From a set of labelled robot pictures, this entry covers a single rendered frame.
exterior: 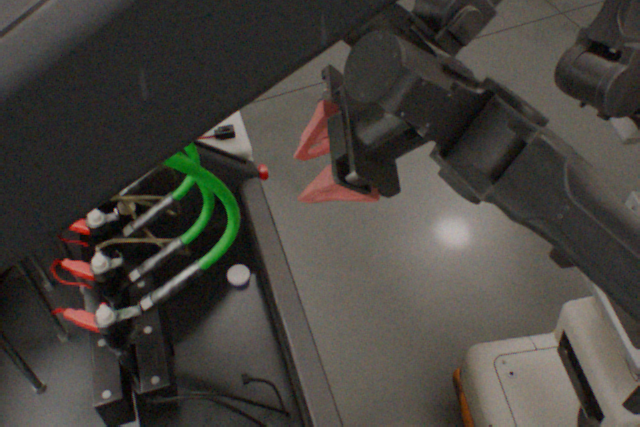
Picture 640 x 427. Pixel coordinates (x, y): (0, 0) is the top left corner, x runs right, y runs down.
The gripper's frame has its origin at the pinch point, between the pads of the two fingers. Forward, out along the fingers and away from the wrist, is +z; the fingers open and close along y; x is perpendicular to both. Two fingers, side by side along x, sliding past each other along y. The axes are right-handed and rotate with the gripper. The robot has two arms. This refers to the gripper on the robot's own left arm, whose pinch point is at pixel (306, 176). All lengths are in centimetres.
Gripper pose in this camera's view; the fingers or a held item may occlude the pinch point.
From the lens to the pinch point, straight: 65.0
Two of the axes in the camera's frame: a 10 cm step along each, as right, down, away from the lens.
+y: 1.0, 8.8, -4.7
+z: -7.0, 3.9, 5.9
